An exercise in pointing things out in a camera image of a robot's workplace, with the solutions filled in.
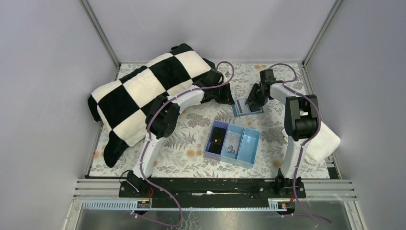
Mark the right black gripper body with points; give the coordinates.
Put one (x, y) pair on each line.
(255, 96)

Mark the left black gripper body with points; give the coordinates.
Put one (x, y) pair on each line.
(224, 92)

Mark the teal leather card holder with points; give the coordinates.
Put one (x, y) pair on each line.
(234, 111)

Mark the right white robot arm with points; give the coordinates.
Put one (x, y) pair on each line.
(301, 123)

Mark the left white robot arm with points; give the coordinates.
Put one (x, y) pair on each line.
(161, 122)

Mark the black card in box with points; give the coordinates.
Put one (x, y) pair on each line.
(216, 140)

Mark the VIP card in box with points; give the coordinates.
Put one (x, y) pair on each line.
(230, 149)

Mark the floral patterned table mat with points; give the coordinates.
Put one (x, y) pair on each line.
(182, 155)

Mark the purple open box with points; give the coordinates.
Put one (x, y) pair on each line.
(216, 123)

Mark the light blue right box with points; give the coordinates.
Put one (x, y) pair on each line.
(248, 148)

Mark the light blue box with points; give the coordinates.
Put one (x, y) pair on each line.
(227, 157)
(248, 148)

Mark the light blue middle box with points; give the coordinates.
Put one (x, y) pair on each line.
(227, 157)

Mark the white folded towel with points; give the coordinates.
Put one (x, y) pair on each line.
(321, 146)

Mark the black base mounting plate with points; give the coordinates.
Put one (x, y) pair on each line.
(211, 193)

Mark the black white checkered blanket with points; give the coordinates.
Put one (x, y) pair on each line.
(122, 105)

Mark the aluminium frame rail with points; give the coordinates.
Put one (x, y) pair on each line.
(316, 189)

